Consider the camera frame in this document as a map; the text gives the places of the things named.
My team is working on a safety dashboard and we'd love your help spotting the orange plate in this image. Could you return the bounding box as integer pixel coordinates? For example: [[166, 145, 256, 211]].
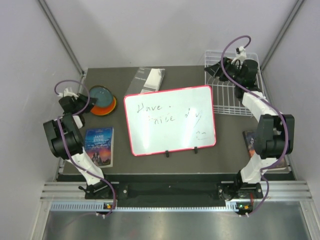
[[90, 97, 117, 116]]

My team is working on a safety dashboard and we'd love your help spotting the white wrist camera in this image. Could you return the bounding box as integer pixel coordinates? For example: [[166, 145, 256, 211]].
[[231, 46, 247, 64], [57, 87, 79, 99]]

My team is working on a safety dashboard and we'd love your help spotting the grey slotted cable duct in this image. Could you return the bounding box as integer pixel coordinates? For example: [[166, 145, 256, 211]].
[[49, 201, 251, 213]]

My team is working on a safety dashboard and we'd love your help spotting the lime green plate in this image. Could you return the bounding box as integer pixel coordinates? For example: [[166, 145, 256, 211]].
[[94, 107, 116, 117]]

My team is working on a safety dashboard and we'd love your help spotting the aluminium frame rail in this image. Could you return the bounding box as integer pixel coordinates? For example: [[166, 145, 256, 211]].
[[40, 182, 87, 201]]

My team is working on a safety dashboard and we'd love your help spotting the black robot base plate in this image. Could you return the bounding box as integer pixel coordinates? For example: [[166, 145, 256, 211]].
[[84, 179, 265, 201]]

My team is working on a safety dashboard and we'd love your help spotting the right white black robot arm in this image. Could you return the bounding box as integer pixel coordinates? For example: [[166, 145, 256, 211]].
[[204, 57, 295, 200]]

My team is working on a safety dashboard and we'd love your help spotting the red framed whiteboard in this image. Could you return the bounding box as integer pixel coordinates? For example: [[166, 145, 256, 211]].
[[123, 85, 217, 157]]

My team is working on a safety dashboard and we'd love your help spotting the Tale of Two Cities book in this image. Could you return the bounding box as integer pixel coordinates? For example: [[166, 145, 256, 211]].
[[242, 130, 290, 172]]

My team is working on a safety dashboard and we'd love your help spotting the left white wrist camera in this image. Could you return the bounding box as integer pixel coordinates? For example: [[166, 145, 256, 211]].
[[57, 87, 79, 99]]

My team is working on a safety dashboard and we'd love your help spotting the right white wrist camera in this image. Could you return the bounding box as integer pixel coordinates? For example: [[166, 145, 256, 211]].
[[231, 46, 247, 64]]

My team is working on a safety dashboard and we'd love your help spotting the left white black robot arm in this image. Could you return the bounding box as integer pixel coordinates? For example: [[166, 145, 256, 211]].
[[43, 92, 114, 199]]

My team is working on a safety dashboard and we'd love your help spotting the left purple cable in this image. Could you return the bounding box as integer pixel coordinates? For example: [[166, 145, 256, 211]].
[[54, 79, 118, 217]]

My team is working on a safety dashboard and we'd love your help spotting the Jane Eyre book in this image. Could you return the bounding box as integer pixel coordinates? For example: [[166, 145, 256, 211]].
[[84, 127, 114, 168]]

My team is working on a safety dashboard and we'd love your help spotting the white wire dish rack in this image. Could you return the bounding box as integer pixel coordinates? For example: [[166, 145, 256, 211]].
[[204, 50, 265, 117]]

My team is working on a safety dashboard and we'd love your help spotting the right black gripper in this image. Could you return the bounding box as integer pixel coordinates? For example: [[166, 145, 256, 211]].
[[204, 57, 243, 86]]

